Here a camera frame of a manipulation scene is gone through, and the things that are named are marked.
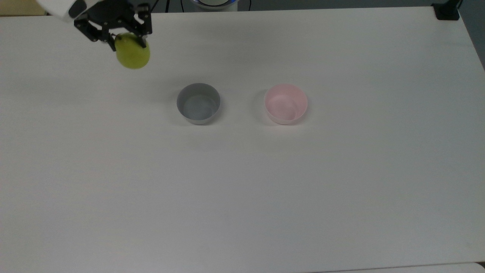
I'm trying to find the yellowish wooden furniture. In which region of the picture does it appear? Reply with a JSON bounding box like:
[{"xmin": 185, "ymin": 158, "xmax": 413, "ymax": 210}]
[{"xmin": 0, "ymin": 0, "xmax": 47, "ymax": 17}]

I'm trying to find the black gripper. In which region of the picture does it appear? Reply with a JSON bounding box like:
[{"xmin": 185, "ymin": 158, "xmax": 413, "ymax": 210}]
[{"xmin": 68, "ymin": 0, "xmax": 153, "ymax": 52}]

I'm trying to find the grey plastic bowl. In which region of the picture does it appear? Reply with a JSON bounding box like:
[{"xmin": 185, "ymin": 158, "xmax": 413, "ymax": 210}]
[{"xmin": 176, "ymin": 83, "xmax": 221, "ymax": 126}]

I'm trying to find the green pear with brown stem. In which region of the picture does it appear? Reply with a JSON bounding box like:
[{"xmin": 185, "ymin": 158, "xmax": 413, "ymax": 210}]
[{"xmin": 115, "ymin": 33, "xmax": 151, "ymax": 70}]

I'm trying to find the black table clamp mount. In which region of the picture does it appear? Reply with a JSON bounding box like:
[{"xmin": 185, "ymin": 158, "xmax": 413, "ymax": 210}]
[{"xmin": 432, "ymin": 0, "xmax": 462, "ymax": 21}]

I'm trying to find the pink plastic bowl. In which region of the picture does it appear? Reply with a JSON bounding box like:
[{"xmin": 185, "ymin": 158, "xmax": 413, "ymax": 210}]
[{"xmin": 264, "ymin": 83, "xmax": 308, "ymax": 125}]

